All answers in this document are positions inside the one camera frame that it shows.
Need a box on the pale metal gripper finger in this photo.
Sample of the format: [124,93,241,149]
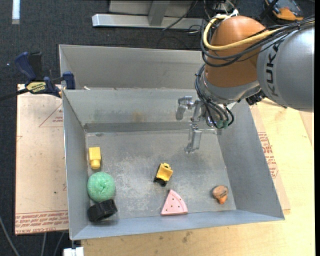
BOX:
[184,123,203,155]
[175,95,194,121]

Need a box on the yellow and black toy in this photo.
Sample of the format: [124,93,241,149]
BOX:
[153,162,174,187]

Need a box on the grey metal bin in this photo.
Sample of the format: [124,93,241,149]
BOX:
[58,44,286,241]

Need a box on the orange and brown toy mushroom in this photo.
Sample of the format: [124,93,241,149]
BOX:
[212,184,229,205]

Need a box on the pink wedge with dots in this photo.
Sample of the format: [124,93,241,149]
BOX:
[160,188,189,217]

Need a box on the yellow toy block with peg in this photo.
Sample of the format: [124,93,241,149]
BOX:
[88,146,103,171]

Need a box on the green mesh scrub ball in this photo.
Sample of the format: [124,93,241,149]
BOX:
[86,171,117,204]

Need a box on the black ring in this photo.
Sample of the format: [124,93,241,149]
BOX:
[86,198,119,223]

